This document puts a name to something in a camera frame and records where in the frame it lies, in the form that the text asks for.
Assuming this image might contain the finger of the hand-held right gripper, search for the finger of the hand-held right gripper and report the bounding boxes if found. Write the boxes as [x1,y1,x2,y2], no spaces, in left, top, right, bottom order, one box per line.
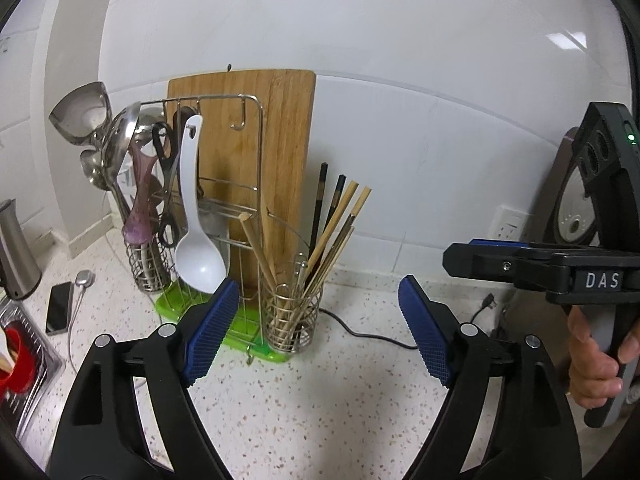
[469,238,531,250]
[442,242,568,293]

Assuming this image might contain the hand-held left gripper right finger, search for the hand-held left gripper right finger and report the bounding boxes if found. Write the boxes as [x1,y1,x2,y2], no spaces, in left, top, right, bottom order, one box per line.
[398,275,584,480]

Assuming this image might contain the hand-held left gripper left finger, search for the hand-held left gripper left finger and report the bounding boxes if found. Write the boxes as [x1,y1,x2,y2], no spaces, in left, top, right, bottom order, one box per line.
[47,277,242,480]

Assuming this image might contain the wire chopstick holder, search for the wire chopstick holder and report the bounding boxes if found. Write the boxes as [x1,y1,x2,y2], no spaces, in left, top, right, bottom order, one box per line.
[260,255,324,354]

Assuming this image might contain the metal chopstick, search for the metal chopstick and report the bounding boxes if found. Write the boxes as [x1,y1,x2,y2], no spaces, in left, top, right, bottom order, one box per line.
[295,259,310,301]

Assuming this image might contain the dark chopstick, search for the dark chopstick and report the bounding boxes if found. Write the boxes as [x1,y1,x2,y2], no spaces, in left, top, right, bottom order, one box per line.
[322,174,347,233]
[309,161,329,261]

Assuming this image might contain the person's right hand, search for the person's right hand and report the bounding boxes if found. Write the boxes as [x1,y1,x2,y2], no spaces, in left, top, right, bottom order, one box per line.
[568,306,625,409]

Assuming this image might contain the green plastic drip tray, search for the green plastic drip tray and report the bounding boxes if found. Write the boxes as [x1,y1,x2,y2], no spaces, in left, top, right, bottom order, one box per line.
[154,280,292,365]

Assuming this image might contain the brown rice cooker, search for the brown rice cooker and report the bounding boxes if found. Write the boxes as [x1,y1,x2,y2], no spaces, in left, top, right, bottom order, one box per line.
[500,127,603,356]

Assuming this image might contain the white rice paddle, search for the white rice paddle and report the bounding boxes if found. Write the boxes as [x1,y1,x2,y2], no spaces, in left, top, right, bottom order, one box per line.
[174,115,228,295]

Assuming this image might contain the metal spoon on counter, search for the metal spoon on counter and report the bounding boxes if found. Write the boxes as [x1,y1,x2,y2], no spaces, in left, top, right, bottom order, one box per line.
[65,270,96,376]

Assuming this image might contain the purple silicone spatula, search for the purple silicone spatula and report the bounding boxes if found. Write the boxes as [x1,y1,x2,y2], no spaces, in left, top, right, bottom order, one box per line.
[122,142,162,246]

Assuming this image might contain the black scissors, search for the black scissors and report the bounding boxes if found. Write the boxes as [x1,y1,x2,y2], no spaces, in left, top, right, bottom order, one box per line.
[151,121,184,250]

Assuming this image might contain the black smartphone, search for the black smartphone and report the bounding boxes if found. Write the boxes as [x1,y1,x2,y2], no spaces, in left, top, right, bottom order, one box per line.
[45,281,75,336]

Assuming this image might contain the steel sink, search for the steel sink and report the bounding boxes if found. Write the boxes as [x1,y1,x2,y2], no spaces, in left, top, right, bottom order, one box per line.
[0,297,67,443]

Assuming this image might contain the red cup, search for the red cup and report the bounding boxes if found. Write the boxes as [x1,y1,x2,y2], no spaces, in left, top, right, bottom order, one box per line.
[0,327,37,395]

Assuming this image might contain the small steel ladle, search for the small steel ladle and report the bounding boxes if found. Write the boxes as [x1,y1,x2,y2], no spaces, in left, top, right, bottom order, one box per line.
[80,149,126,221]

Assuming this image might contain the steel kettle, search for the steel kettle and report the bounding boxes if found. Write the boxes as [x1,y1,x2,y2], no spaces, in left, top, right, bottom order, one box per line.
[0,199,42,302]

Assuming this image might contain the wooden cutting board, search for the wooden cutting board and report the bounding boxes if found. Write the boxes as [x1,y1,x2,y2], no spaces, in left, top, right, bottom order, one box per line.
[166,69,317,291]

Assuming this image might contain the steel skimmer ladle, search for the steel skimmer ladle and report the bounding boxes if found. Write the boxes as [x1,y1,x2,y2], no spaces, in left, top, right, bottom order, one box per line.
[102,101,151,241]

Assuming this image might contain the white wall socket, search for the white wall socket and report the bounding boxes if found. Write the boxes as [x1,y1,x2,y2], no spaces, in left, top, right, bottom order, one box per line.
[492,206,530,247]

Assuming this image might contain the black power cable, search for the black power cable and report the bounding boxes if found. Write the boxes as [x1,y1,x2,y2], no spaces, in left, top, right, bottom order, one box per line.
[320,292,501,351]

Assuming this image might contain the wire utensil holder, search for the wire utensil holder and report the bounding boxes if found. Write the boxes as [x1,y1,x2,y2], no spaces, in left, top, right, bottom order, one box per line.
[125,237,173,293]

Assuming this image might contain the steel wire utensil rack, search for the steel wire utensil rack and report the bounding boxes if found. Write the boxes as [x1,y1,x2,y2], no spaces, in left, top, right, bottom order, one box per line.
[139,94,266,363]

